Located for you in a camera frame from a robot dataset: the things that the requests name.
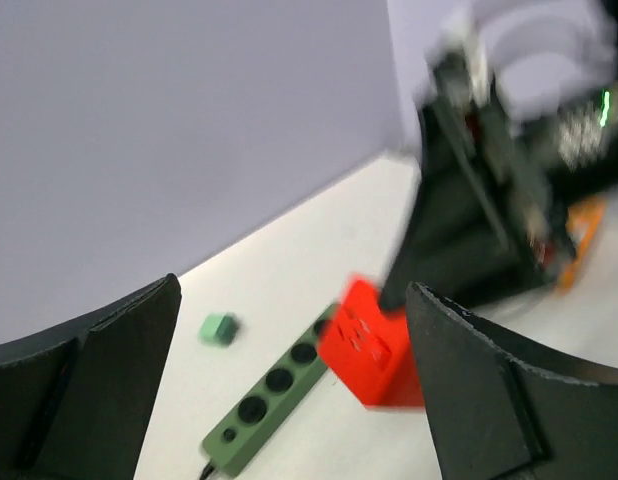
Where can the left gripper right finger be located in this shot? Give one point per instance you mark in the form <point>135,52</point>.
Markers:
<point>503,406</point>

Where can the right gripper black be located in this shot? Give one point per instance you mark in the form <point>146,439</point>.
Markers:
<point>486,224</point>

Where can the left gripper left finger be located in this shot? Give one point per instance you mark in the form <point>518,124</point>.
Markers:
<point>76,398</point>

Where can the red cube socket adapter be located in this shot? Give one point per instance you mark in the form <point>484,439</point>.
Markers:
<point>370,351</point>

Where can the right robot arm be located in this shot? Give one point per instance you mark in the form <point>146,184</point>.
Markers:
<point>574,140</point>

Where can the orange power strip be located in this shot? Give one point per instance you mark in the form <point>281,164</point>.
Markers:
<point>583,224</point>

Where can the green power strip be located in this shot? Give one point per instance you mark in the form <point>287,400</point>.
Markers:
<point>240,435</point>

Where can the green wall charger plug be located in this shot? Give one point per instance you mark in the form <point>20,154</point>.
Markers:
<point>219,329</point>

